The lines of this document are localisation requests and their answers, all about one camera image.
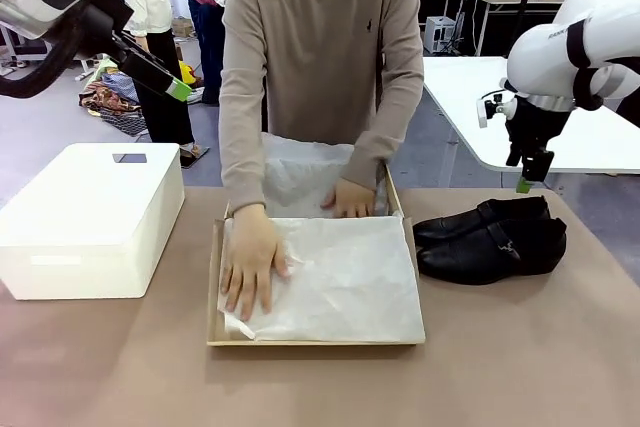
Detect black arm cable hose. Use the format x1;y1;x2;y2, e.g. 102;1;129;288
566;16;609;112
0;0;121;100

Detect black fabric object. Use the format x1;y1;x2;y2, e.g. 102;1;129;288
614;91;640;129

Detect white plastic storage box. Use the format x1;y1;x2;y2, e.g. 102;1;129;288
0;142;187;302

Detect person's right forearm beige sleeve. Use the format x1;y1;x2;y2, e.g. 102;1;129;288
219;111;269;214

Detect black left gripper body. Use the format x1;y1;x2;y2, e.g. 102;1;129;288
74;0;137;64

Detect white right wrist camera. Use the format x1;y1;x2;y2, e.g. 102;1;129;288
476;90;519;129

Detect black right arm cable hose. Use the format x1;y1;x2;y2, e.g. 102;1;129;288
566;16;609;112

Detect person's right hand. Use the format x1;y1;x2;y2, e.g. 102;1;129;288
219;203;293;322

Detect person's left forearm beige sleeve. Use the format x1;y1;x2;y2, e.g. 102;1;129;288
339;96;425;194

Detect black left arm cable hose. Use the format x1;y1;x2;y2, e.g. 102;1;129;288
0;0;121;100

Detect brown cardboard shoe box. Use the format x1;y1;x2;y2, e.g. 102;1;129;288
206;159;428;348

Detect pile of patterned clothes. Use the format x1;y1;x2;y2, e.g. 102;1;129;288
78;57;206;138

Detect black frame workbench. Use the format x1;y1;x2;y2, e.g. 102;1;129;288
446;0;569;57

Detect person in beige sweater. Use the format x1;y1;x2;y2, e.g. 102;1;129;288
219;0;425;188

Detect white metal table frame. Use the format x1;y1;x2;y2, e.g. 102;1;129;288
0;21;54;71

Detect white tissue paper sheet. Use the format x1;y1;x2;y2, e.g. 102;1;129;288
218;214;427;343

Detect small brown cardboard box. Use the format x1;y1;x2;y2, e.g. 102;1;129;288
171;16;195;39

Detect black leather loafer shoe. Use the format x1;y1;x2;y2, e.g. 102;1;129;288
412;195;551;248
415;217;568;287

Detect person's left hand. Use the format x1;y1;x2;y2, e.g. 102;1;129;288
321;176;378;221

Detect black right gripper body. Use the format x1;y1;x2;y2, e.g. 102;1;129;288
503;95;572;161

